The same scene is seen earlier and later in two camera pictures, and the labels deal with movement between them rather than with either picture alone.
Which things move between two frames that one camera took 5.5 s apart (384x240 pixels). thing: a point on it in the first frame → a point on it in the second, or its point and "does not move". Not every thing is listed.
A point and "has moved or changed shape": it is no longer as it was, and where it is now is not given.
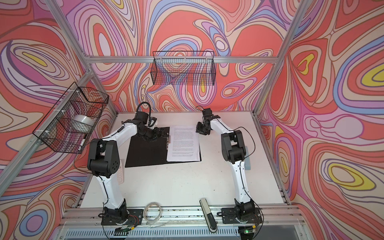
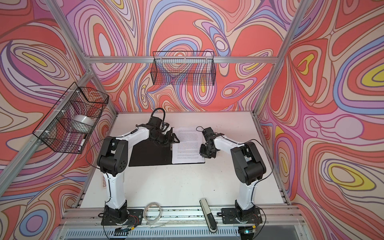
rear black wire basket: (183, 68) does not move
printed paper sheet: (184, 144) has moved or changed shape
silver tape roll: (86, 119) does not move
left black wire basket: (67, 123) does not move
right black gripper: (199, 130) → (204, 154)
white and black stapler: (209, 218) does not move
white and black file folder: (141, 152) has moved or changed shape
